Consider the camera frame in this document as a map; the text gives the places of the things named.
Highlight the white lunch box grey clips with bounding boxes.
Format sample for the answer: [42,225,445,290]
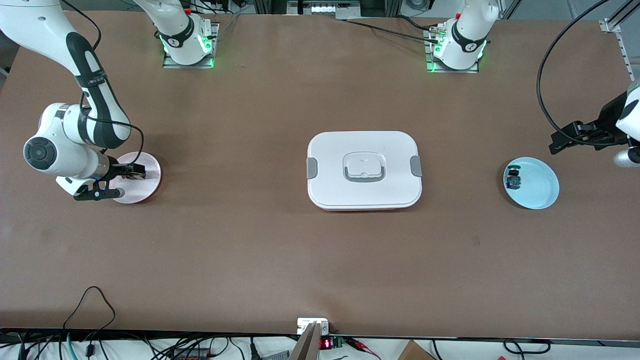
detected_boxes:
[306,131,423,212]

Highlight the brown cardboard box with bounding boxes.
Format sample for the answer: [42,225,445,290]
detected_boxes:
[397,340,437,360]

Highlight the pink round plate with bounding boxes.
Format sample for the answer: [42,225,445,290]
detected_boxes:
[108,151,162,205]

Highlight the light blue round plate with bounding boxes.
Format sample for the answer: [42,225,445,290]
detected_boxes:
[503,157,560,210]

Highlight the aluminium profile bar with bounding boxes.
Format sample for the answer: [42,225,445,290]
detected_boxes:
[289,321,323,360]

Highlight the white power strip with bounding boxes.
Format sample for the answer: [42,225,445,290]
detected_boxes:
[287,0,362,19]

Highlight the red alligator clip lead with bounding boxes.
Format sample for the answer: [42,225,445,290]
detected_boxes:
[344,337,382,360]

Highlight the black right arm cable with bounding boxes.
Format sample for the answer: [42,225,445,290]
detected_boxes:
[59,0,146,167]

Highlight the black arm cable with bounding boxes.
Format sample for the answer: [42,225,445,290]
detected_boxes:
[536,0,621,147]
[59,0,146,167]

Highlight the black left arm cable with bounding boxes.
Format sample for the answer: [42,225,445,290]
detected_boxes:
[536,0,621,147]

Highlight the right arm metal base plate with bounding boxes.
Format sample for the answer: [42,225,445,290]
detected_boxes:
[162,22,220,69]

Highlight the thin black looped cable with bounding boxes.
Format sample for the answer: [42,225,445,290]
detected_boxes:
[62,286,117,342]

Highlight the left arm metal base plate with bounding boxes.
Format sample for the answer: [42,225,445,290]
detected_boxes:
[425,27,480,74]

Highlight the black oval cable loop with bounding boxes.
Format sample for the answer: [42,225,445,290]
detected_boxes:
[502,338,552,356]

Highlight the black base power cable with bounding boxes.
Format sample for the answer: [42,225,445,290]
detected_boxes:
[339,15,442,41]

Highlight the white metal bracket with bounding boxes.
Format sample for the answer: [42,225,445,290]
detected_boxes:
[297,318,331,335]

